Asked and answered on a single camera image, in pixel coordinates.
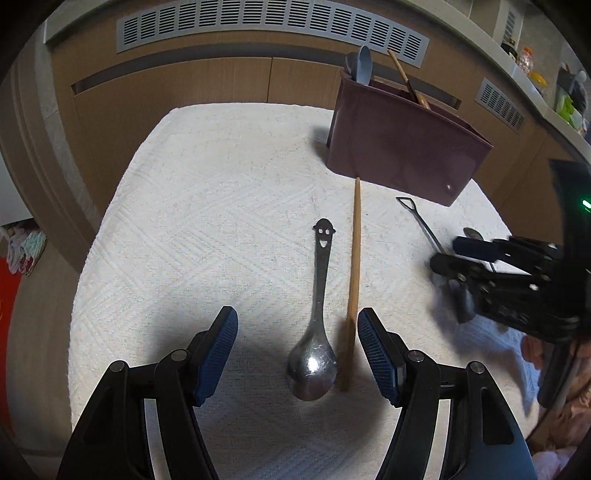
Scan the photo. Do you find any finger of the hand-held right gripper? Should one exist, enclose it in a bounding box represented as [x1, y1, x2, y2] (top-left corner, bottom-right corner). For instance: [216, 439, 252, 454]
[452, 236, 561, 266]
[429, 254, 550, 291]

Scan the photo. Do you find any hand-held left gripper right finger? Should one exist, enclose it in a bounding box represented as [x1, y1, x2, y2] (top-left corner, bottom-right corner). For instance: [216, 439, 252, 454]
[357, 308, 539, 480]

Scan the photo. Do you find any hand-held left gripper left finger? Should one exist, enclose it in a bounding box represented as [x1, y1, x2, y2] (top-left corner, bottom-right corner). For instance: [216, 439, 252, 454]
[58, 305, 239, 480]

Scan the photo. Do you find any small metal spoon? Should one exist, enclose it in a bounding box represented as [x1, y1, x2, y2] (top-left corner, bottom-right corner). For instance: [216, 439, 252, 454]
[463, 227, 497, 273]

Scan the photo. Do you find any smiley-handled metal spoon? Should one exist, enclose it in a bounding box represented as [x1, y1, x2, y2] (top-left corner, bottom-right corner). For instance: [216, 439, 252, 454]
[286, 218, 338, 401]

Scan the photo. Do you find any wooden chopstick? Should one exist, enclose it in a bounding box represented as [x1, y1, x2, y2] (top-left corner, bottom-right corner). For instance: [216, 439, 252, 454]
[339, 178, 362, 393]

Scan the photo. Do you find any brown utensil holder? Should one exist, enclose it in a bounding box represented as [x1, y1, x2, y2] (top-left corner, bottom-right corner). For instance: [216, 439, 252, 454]
[325, 69, 494, 207]

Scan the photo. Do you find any wooden-handled utensil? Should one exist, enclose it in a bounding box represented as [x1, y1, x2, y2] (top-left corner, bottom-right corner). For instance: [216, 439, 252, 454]
[387, 48, 432, 110]

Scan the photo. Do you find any grey plastic spoon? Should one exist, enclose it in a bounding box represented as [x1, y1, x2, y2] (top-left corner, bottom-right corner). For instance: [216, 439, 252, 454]
[344, 45, 372, 87]

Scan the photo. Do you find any short grey vent grille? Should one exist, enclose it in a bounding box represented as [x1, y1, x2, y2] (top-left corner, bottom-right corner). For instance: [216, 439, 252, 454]
[475, 78, 527, 134]

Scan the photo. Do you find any white textured towel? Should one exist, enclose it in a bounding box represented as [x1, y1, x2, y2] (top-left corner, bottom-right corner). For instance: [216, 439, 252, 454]
[68, 104, 546, 480]

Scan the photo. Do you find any person's pink clothing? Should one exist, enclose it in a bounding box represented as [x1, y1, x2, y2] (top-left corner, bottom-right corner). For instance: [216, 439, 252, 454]
[522, 332, 591, 480]

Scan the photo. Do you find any green packet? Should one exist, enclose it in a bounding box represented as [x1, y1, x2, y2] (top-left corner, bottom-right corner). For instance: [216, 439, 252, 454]
[556, 88, 583, 125]

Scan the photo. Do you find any black storage rack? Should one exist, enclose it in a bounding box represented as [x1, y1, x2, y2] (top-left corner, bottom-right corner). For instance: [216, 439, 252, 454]
[556, 65, 589, 112]

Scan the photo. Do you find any clear plastic bottle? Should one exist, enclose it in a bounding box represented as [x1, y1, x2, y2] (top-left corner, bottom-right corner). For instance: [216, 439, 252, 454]
[517, 45, 536, 75]

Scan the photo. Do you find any pile of slippers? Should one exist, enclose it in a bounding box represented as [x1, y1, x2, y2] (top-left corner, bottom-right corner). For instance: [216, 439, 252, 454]
[0, 222, 47, 278]

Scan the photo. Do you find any red floor mat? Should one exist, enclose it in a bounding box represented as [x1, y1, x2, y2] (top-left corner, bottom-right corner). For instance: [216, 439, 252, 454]
[0, 258, 21, 324]

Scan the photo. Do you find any white shelf cabinet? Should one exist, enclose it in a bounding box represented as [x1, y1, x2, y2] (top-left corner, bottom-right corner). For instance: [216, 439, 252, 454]
[0, 152, 28, 222]

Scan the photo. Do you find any wooden cabinet front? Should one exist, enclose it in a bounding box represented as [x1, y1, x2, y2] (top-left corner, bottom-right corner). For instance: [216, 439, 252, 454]
[0, 32, 591, 259]

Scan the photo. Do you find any long grey vent grille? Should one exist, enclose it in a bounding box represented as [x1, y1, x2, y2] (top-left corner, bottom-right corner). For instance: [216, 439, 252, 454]
[115, 0, 431, 70]

